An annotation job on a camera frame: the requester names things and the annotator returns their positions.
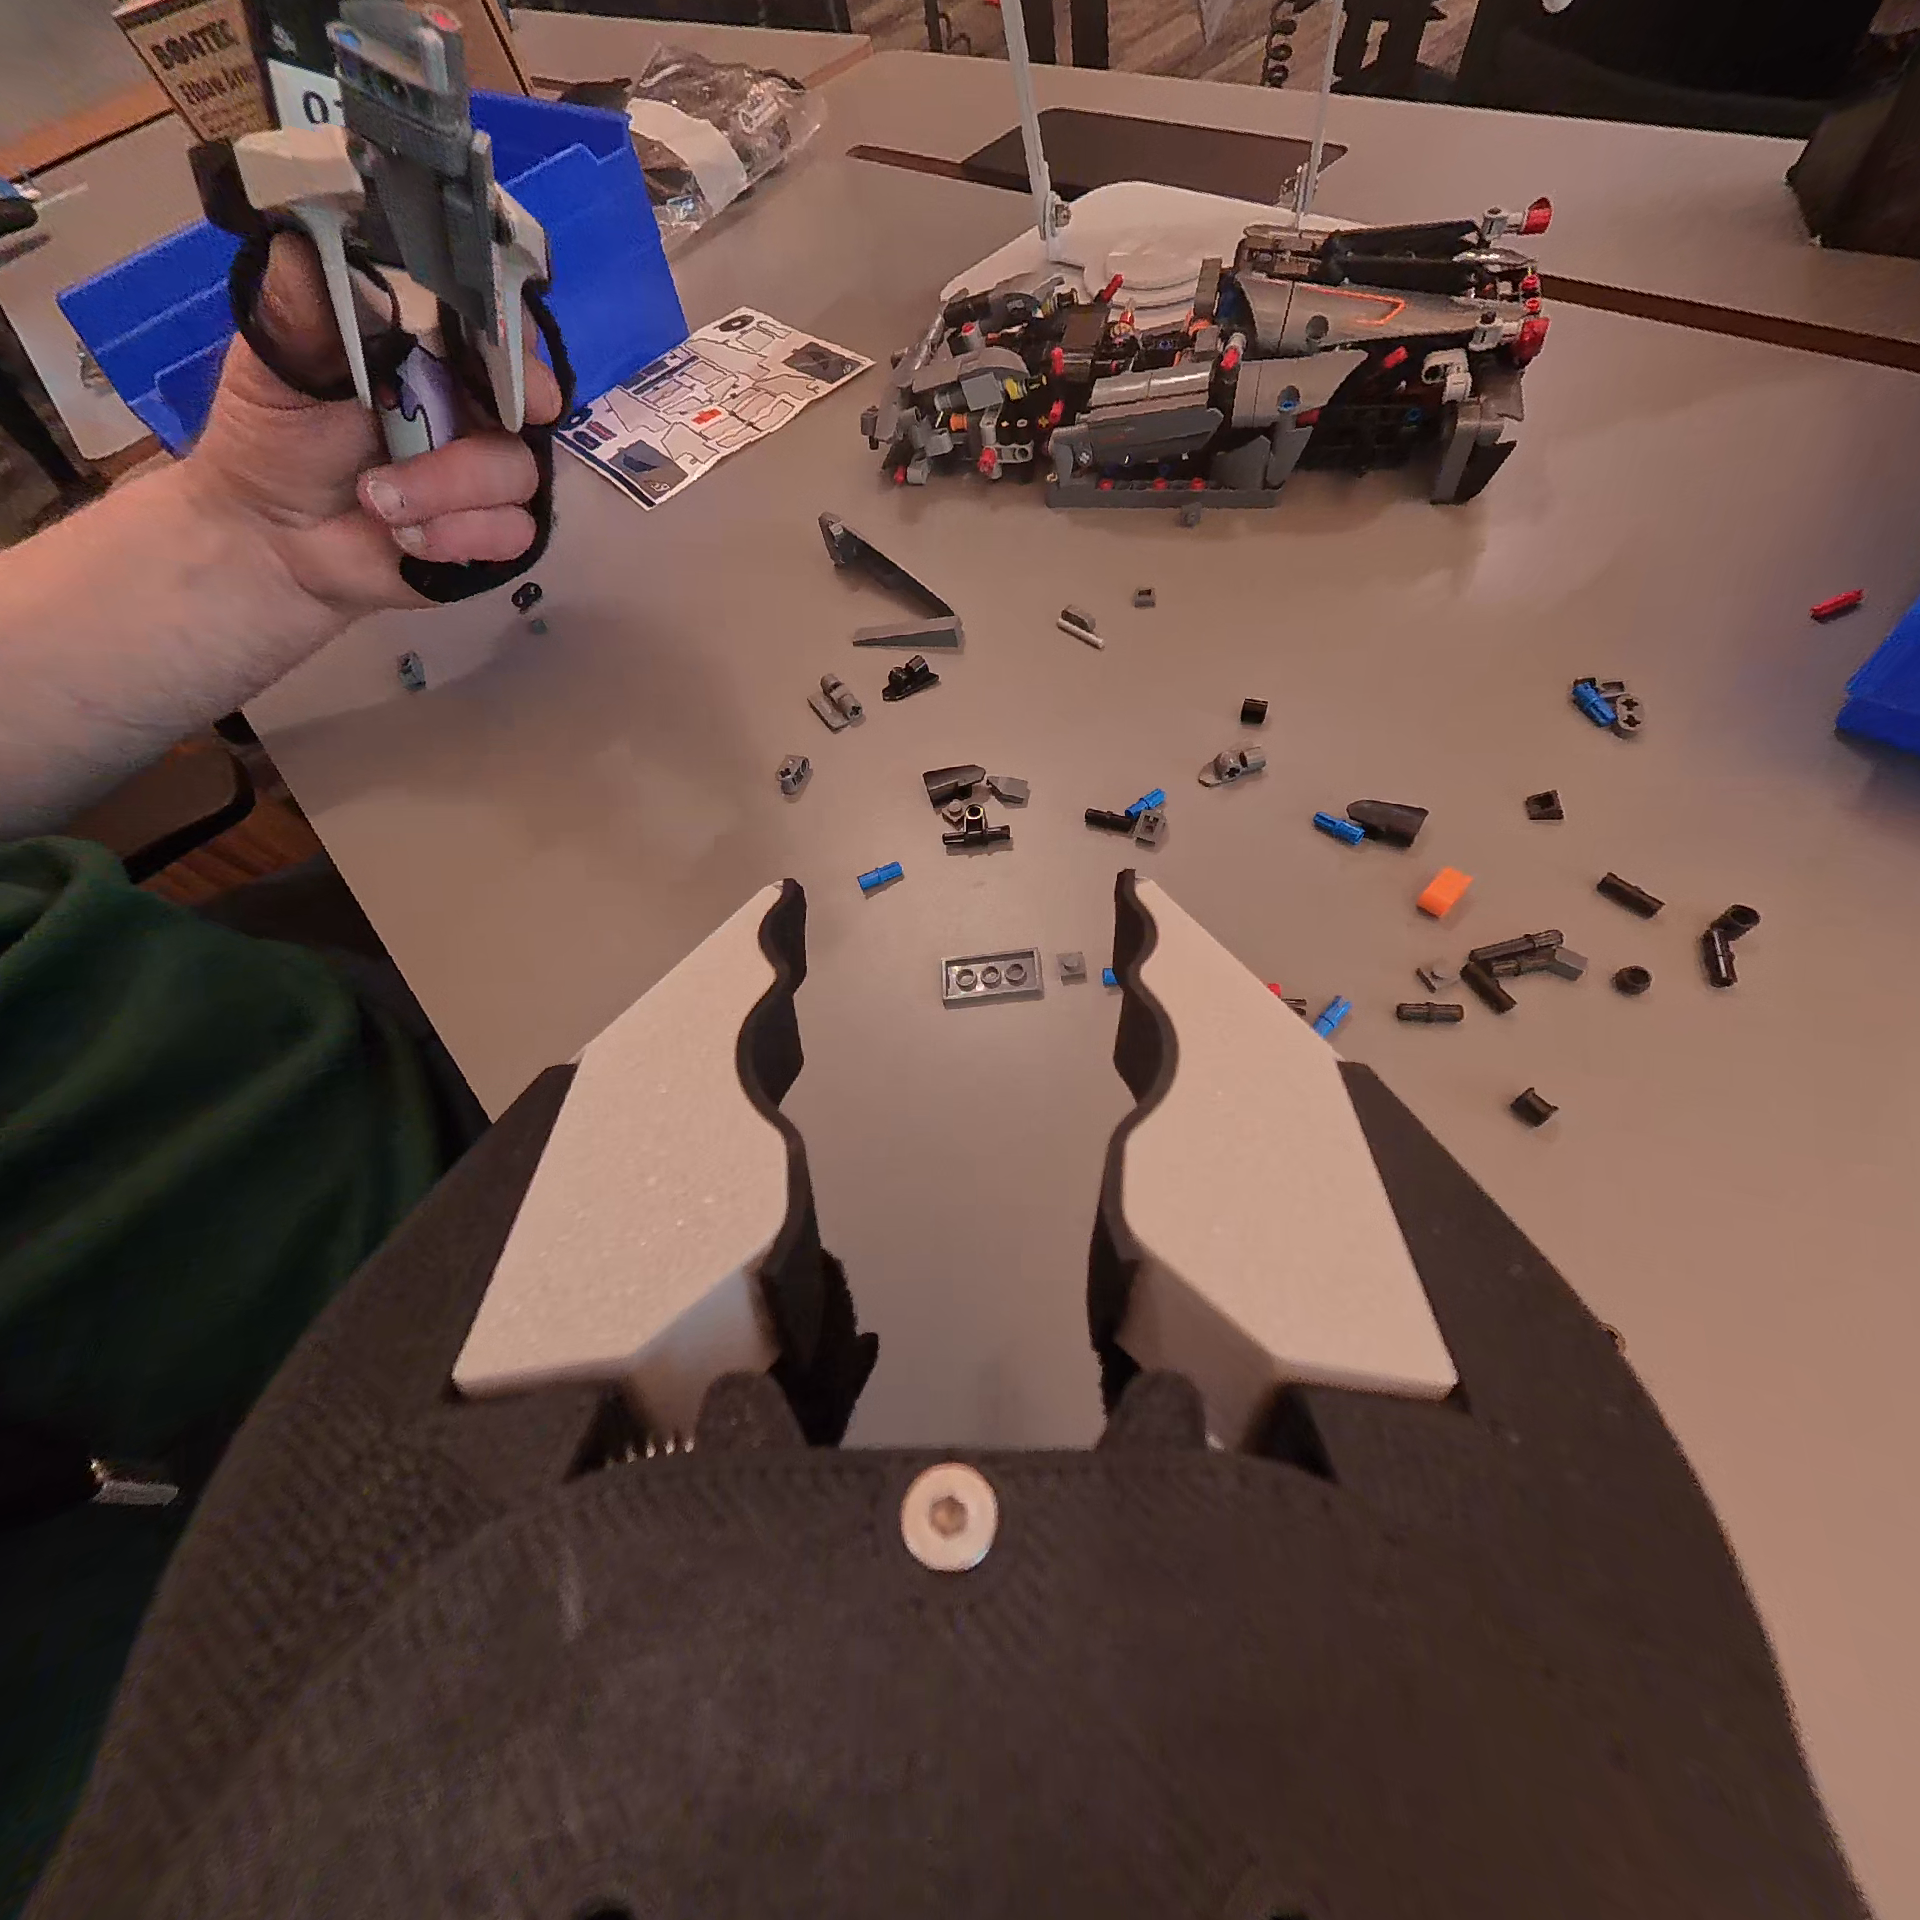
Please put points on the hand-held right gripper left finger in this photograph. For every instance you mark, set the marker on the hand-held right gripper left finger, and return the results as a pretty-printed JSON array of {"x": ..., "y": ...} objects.
[{"x": 648, "y": 1202}]

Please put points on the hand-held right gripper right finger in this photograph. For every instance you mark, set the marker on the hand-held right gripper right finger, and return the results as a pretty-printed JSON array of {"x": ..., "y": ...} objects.
[{"x": 1277, "y": 1202}]

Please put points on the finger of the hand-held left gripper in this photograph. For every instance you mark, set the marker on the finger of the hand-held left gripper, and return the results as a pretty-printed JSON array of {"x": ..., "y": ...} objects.
[
  {"x": 518, "y": 240},
  {"x": 300, "y": 164}
]

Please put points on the blue plastic bin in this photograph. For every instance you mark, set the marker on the blue plastic bin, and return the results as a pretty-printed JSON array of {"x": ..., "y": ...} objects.
[
  {"x": 601, "y": 270},
  {"x": 1887, "y": 683}
]

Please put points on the grey lego panel assembly red pins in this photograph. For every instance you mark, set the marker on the grey lego panel assembly red pins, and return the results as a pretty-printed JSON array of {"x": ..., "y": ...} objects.
[{"x": 420, "y": 182}]

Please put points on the long grey lego beam panel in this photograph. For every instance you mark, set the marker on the long grey lego beam panel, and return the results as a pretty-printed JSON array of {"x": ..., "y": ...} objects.
[{"x": 879, "y": 573}]

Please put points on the grey black lego car model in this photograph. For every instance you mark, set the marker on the grey black lego car model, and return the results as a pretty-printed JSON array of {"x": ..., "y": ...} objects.
[{"x": 1202, "y": 391}]

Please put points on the long blue lego pin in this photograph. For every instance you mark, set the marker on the long blue lego pin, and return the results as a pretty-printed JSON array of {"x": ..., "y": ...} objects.
[{"x": 1333, "y": 1017}]

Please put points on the white lego sticker sheet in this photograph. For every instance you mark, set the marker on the white lego sticker sheet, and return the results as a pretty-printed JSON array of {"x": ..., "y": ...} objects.
[{"x": 720, "y": 399}]

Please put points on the black grey lego connector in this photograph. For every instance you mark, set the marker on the black grey lego connector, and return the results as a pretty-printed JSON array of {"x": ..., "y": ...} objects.
[{"x": 1509, "y": 961}]

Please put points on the orange lego slope piece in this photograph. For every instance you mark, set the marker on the orange lego slope piece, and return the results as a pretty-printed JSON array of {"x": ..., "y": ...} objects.
[{"x": 1447, "y": 893}]

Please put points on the dark grey studded lego plate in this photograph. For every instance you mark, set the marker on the dark grey studded lego plate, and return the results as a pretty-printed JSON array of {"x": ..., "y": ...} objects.
[{"x": 993, "y": 975}]

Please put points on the black curved lego panel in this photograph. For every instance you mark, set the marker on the black curved lego panel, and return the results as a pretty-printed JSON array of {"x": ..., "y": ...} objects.
[{"x": 1394, "y": 823}]

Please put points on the grey curved lego panel pin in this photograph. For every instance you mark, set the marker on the grey curved lego panel pin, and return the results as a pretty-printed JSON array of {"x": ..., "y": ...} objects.
[{"x": 1229, "y": 769}]

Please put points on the black lego axle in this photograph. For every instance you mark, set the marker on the black lego axle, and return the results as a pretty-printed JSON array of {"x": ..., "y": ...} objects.
[{"x": 1631, "y": 895}]

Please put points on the black lego axle connector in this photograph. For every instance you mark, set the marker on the black lego axle connector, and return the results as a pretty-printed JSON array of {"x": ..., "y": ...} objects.
[{"x": 975, "y": 832}]

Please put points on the grey lego panel with connector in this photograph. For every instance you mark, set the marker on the grey lego panel with connector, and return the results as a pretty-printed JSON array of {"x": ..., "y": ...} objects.
[{"x": 832, "y": 706}]

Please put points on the dark grey curved lego panel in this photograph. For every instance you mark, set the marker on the dark grey curved lego panel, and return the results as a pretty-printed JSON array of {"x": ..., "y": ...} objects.
[{"x": 951, "y": 785}]

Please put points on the black angled lego connector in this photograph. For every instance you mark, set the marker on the black angled lego connector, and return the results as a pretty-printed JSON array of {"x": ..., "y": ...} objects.
[{"x": 1725, "y": 945}]

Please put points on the long grey lego wedge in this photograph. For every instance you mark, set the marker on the long grey lego wedge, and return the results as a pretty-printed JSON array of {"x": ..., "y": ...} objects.
[{"x": 916, "y": 635}]

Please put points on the black lego clip piece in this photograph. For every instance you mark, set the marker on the black lego clip piece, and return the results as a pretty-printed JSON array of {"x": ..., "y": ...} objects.
[{"x": 911, "y": 683}]

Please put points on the white bar grey lego piece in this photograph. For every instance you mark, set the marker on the white bar grey lego piece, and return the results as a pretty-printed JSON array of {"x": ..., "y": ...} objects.
[{"x": 1079, "y": 628}]

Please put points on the small red lego piece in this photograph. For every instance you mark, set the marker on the small red lego piece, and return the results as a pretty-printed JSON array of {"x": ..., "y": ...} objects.
[{"x": 1839, "y": 603}]

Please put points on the person's left hand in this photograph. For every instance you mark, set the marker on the person's left hand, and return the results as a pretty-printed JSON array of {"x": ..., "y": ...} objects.
[{"x": 300, "y": 481}]

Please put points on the brown cardboard box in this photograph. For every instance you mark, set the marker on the brown cardboard box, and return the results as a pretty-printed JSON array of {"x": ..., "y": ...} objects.
[{"x": 183, "y": 59}]

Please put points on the clear plastic parts bag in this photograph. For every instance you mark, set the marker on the clear plastic parts bag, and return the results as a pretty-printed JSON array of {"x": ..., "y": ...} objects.
[{"x": 705, "y": 121}]

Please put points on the person's green shirt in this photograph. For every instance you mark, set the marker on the person's green shirt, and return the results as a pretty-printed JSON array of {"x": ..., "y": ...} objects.
[{"x": 183, "y": 1125}]

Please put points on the white book stand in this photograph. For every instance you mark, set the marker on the white book stand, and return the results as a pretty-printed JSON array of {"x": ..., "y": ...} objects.
[{"x": 1141, "y": 225}]

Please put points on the dark bag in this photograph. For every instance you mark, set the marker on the dark bag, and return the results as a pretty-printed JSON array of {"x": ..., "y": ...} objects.
[{"x": 1859, "y": 164}]

